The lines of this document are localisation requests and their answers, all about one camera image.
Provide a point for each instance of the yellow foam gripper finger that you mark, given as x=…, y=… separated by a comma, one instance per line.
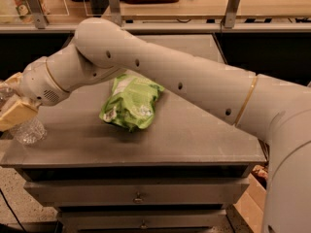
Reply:
x=16, y=111
x=13, y=81

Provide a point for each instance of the clear plastic water bottle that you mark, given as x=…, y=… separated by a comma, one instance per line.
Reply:
x=29, y=132

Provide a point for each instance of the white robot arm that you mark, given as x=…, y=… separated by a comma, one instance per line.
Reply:
x=276, y=112

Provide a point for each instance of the green snack bag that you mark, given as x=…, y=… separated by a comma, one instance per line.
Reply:
x=132, y=102

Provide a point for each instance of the grey metal drawer cabinet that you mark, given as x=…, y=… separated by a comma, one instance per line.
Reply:
x=188, y=166

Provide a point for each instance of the upper drawer knob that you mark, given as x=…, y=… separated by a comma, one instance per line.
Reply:
x=138, y=198

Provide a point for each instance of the drawer knob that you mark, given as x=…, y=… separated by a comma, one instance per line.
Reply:
x=138, y=198
x=143, y=225

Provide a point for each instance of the lower drawer knob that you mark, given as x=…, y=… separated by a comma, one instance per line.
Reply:
x=143, y=225

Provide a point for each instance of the brown snack packet in box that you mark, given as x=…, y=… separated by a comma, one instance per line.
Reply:
x=260, y=172

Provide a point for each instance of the brown cardboard box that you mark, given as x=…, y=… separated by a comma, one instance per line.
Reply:
x=251, y=204

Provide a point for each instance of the left metal bracket post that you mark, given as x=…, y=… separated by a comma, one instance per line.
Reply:
x=39, y=17

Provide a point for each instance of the metal bracket post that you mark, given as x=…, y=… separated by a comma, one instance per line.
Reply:
x=39, y=17
x=230, y=13
x=115, y=11

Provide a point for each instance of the middle metal bracket post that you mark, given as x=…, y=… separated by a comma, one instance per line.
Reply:
x=115, y=11

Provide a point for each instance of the right metal bracket post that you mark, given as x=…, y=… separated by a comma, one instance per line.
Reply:
x=230, y=13

